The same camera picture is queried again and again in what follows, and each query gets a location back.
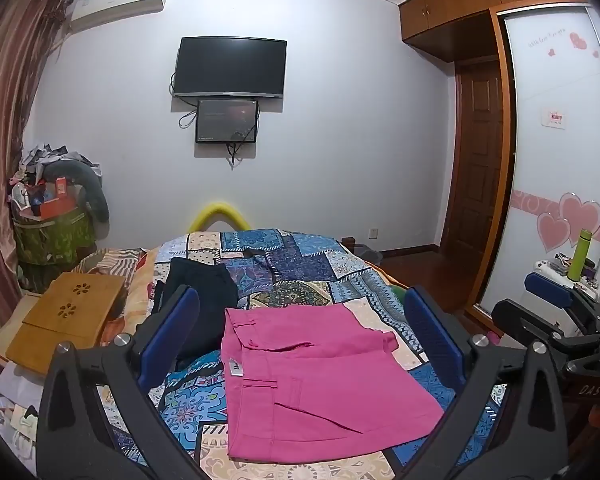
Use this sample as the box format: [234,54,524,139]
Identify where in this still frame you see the black monitor cable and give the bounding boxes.
[226,132,246,168]

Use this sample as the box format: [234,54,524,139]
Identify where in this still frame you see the yellow foam tube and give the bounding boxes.
[188,201,251,233]

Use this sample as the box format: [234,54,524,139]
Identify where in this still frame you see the pile of mixed clothes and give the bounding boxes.
[9,144,101,186]

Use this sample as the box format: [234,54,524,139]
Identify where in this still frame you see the orange green fleece blanket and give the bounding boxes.
[365,260,411,306]

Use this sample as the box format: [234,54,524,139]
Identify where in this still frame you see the wooden lap desk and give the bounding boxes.
[5,271,127,376]

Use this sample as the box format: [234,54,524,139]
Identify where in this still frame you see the striped orange pillow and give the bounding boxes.
[72,247,148,281]

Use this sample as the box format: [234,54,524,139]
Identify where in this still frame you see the grey neck pillow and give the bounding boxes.
[45,161,111,222]

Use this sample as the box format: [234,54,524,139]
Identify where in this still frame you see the black wall television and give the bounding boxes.
[172,36,288,99]

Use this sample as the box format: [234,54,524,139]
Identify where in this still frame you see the green water bottle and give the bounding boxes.
[567,229,592,282]

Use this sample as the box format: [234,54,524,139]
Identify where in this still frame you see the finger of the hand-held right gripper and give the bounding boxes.
[524,272,600,323]
[491,298,578,358]

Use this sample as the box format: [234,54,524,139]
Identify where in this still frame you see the white air conditioner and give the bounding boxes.
[70,0,171,31]

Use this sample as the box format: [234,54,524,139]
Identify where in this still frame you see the white heart-print wardrobe door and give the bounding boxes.
[472,2,600,331]

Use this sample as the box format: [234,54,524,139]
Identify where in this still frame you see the green fabric laundry basket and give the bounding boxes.
[11,200,97,288]

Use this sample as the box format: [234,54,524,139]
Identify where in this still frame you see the orange box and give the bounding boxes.
[30,176,77,220]

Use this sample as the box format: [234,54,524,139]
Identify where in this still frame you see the white suitcase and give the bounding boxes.
[529,257,600,341]

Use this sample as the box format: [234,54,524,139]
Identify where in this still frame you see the brown wooden door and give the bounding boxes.
[437,57,506,256]

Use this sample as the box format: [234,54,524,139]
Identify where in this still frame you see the patchwork printed blanket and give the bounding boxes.
[96,229,511,480]

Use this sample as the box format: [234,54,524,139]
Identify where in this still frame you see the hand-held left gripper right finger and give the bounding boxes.
[395,285,569,480]

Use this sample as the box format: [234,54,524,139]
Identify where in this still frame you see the small black wall monitor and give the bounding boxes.
[195,99,259,144]

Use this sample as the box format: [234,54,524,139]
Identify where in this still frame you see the pink pants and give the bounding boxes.
[221,306,446,464]

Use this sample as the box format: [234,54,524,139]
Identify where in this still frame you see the striped pink curtain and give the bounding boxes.
[0,0,73,361]

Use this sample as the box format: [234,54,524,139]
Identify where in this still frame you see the dark navy pants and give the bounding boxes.
[152,257,239,361]

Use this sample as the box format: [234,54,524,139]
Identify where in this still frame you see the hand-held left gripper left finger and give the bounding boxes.
[35,285,216,480]

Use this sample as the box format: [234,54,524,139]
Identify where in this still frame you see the wooden overhead cabinet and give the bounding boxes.
[399,0,593,63]

